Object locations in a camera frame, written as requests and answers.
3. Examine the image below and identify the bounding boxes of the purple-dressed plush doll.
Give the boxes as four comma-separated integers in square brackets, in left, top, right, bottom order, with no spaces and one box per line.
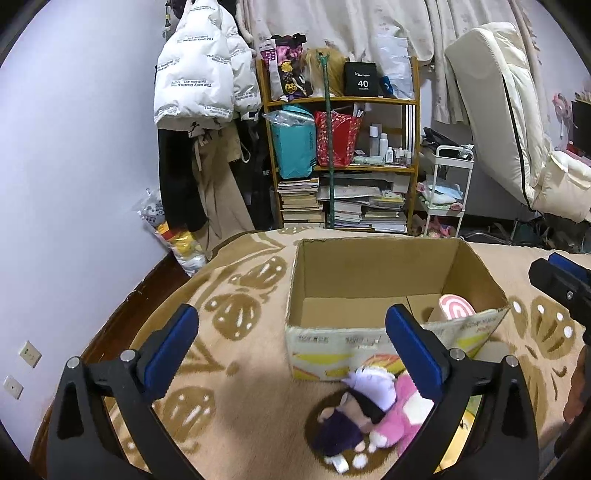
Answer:
[305,388,387,475]

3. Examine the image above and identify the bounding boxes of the green pole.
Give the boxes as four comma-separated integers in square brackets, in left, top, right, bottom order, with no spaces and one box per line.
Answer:
[317,52,335,229]

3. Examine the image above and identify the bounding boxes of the white utility cart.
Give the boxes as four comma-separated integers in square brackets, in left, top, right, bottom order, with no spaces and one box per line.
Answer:
[417,144,475,238]

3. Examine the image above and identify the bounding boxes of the black box with 40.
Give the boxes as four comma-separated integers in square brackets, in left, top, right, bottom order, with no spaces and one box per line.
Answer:
[342,62,379,97]

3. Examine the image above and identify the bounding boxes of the beige trousers hanging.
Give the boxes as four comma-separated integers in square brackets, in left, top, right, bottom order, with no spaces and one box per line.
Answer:
[192,123,254,257]

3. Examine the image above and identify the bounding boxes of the pink plush toy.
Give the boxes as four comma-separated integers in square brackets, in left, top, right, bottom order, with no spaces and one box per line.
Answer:
[369,372,435,456]

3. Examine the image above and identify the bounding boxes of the cardboard box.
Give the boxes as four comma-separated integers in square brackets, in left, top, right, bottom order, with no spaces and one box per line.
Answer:
[286,236,509,382]

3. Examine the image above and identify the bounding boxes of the black garment hanging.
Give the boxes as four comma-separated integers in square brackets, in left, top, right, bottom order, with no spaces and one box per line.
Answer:
[158,129,207,232]

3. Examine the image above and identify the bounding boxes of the cream recliner chair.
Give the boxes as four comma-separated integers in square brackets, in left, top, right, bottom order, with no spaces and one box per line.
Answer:
[446,22,590,223]

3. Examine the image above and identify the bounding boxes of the person right hand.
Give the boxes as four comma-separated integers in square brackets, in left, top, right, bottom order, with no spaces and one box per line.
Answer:
[563,345,588,424]

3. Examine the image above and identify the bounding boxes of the pink swirl plush roll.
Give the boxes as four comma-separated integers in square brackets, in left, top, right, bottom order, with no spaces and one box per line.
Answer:
[438,294,476,321]

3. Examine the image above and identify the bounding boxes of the wall socket upper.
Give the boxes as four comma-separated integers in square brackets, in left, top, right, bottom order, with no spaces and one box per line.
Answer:
[19,341,42,368]

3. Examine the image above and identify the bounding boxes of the white puffer jacket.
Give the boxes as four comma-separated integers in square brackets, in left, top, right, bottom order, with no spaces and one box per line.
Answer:
[153,1,263,135]

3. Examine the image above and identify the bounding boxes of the plastic bag of toys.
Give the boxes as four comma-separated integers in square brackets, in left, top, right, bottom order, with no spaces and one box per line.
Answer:
[137,189,207,277]

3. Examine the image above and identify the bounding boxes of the blonde wig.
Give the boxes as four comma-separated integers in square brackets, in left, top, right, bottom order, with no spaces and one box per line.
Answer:
[304,47,349,97]

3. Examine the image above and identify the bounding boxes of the white-haired plush doll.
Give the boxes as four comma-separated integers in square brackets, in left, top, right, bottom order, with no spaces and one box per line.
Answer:
[342,366,397,411]

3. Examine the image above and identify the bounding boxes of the printed snack bag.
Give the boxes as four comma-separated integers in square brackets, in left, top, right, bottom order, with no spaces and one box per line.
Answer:
[259,33,311,102]

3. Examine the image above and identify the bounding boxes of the stack of books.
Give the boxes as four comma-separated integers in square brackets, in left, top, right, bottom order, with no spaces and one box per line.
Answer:
[277,177,325,226]

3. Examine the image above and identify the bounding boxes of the wooden shelf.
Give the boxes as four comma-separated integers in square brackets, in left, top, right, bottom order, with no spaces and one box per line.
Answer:
[256,56,421,230]

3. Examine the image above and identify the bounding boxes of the wall socket lower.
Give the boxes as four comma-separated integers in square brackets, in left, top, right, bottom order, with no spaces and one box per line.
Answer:
[3,375,24,400]

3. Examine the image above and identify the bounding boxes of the wall socket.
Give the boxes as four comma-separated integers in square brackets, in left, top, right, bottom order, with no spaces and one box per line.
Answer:
[19,341,42,368]
[3,375,24,400]

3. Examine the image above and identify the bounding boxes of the red gift bag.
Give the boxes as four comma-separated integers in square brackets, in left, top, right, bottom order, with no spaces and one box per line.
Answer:
[315,111,363,168]

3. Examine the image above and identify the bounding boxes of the teal bag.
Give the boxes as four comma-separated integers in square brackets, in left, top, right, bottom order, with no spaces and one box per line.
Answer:
[263,105,317,180]

